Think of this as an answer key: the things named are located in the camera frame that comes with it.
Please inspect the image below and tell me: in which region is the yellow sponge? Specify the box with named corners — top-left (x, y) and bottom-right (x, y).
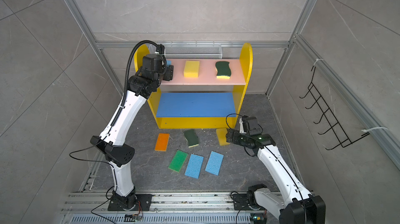
top-left (216, 128), bottom-right (230, 146)
top-left (183, 60), bottom-right (200, 78)

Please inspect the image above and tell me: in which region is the green scouring sponge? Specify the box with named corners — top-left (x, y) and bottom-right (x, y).
top-left (215, 61), bottom-right (232, 79)
top-left (184, 129), bottom-right (199, 148)

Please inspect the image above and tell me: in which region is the bright green sponge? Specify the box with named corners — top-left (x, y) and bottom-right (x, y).
top-left (168, 150), bottom-right (188, 173)

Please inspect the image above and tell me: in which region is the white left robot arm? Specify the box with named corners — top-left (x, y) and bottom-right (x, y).
top-left (90, 53), bottom-right (174, 210)

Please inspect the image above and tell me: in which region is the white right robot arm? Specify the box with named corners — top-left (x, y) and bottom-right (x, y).
top-left (226, 116), bottom-right (326, 224)

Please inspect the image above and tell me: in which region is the pink upper shelf board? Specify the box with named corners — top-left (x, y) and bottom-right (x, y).
top-left (161, 59), bottom-right (246, 85)

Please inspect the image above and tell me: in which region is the orange sponge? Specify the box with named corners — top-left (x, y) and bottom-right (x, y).
top-left (154, 133), bottom-right (170, 152)

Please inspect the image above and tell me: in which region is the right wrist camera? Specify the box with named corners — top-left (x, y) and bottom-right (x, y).
top-left (239, 117), bottom-right (246, 133)

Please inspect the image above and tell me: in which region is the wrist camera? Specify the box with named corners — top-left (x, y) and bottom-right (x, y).
top-left (239, 117), bottom-right (246, 133)
top-left (156, 44), bottom-right (165, 55)

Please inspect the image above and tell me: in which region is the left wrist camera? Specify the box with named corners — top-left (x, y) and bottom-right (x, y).
top-left (156, 44), bottom-right (165, 55)

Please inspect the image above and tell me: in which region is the black corrugated cable conduit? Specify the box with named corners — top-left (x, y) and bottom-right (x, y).
top-left (110, 40), bottom-right (160, 128)

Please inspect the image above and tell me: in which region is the aluminium frame profile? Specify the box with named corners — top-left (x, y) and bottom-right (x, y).
top-left (64, 0), bottom-right (123, 95)

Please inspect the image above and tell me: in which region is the black wire hook rack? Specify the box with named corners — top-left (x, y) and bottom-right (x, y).
top-left (299, 66), bottom-right (370, 151)

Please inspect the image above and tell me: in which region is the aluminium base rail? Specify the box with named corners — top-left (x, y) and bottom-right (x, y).
top-left (60, 189), bottom-right (293, 224)

